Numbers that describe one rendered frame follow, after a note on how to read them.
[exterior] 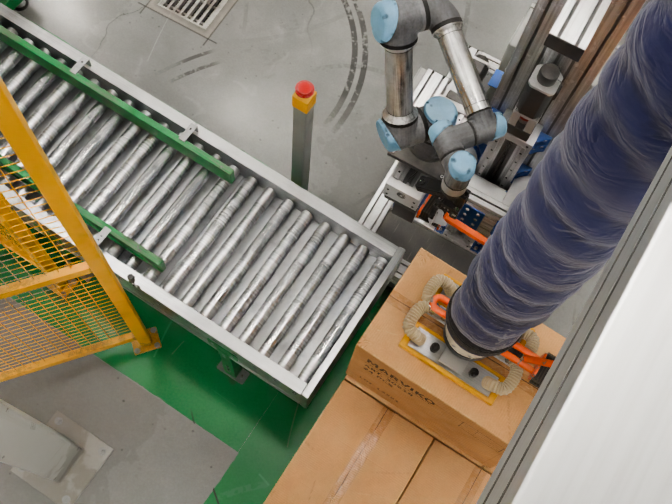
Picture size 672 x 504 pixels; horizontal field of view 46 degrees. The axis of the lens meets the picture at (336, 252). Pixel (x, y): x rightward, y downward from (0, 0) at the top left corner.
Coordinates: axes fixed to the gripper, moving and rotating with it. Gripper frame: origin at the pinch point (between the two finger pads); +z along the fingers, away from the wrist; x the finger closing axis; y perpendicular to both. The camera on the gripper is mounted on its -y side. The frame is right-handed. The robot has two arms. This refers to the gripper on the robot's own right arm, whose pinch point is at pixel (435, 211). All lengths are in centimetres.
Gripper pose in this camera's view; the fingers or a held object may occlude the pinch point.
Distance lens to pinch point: 256.3
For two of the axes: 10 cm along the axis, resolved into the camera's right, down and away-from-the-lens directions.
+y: 8.4, 5.2, -1.6
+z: -0.5, 3.7, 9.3
